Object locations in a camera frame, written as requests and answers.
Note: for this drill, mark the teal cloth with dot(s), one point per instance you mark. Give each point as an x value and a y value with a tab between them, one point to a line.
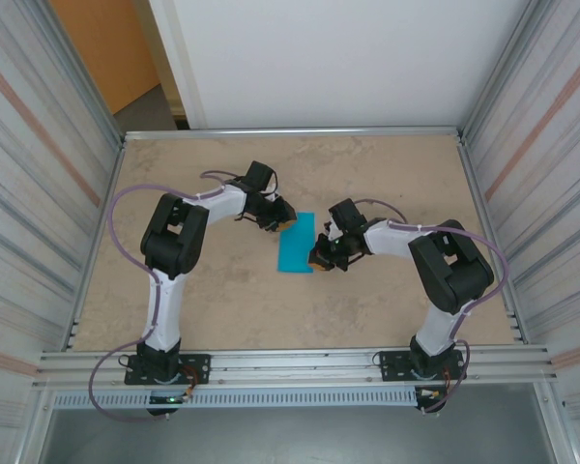
295	251

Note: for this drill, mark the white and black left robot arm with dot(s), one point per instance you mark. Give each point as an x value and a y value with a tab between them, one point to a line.
174	237

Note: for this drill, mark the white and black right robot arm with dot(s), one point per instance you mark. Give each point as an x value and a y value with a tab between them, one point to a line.
452	270

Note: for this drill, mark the small white plug connector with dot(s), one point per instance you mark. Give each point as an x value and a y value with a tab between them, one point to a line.
427	394

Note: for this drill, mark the small circuit board green light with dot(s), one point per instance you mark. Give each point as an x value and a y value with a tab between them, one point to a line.
166	399

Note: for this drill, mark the translucent ribbed side panel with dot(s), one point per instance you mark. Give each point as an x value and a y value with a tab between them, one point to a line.
19	193
560	193

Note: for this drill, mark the orange wooden door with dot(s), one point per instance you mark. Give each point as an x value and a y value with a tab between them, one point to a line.
111	48

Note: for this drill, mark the thin aluminium table edge rail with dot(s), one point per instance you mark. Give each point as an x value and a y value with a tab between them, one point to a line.
290	133

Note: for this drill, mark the wide aluminium mounting rail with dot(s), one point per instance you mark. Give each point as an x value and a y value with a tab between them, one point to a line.
290	367

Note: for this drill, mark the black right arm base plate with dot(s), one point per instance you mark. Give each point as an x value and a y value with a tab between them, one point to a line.
391	365

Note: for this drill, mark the sloped aluminium table side rail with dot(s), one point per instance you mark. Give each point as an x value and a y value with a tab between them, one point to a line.
473	183
100	232

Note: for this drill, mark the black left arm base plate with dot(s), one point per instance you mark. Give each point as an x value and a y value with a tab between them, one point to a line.
198	365

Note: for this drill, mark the white door frame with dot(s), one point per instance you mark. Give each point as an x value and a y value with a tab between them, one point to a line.
172	38

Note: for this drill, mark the aluminium frame post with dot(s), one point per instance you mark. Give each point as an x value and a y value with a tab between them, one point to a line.
498	72
72	63

